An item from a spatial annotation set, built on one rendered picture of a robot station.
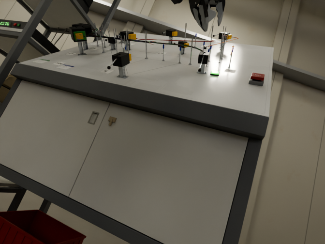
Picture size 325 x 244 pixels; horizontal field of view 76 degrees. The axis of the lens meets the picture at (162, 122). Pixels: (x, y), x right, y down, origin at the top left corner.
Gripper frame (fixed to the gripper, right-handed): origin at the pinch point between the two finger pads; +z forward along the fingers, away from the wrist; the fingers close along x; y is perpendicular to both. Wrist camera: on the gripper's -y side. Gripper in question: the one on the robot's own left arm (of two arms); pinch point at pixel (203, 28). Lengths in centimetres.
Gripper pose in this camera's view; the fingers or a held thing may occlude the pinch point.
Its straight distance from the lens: 86.6
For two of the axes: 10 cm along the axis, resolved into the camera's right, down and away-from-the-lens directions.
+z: 3.1, 8.5, 4.3
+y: 8.4, -4.6, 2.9
